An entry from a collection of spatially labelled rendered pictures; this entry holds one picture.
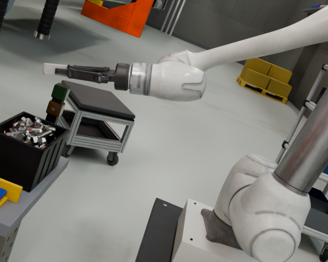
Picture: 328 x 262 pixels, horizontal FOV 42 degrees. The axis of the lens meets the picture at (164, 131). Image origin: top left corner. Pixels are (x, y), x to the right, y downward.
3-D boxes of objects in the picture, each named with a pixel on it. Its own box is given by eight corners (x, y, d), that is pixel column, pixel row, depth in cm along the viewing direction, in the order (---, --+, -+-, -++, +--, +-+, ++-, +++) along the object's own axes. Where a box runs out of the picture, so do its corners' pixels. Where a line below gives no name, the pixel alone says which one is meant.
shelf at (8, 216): (14, 146, 130) (17, 138, 129) (66, 167, 130) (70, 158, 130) (-72, 208, 89) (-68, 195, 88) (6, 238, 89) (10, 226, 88)
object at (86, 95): (117, 168, 254) (138, 116, 244) (60, 160, 233) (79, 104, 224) (94, 136, 287) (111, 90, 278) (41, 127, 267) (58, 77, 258)
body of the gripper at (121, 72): (131, 62, 122) (99, 58, 122) (129, 66, 114) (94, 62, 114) (129, 88, 124) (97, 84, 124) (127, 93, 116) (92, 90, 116)
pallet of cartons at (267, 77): (286, 104, 887) (299, 76, 870) (237, 84, 887) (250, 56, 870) (280, 98, 961) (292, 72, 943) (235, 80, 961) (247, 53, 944)
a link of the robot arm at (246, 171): (254, 213, 145) (281, 156, 139) (266, 243, 128) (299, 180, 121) (210, 198, 143) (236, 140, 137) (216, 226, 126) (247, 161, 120)
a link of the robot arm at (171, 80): (147, 103, 116) (149, 92, 128) (204, 108, 116) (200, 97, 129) (151, 63, 113) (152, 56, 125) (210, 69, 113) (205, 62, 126)
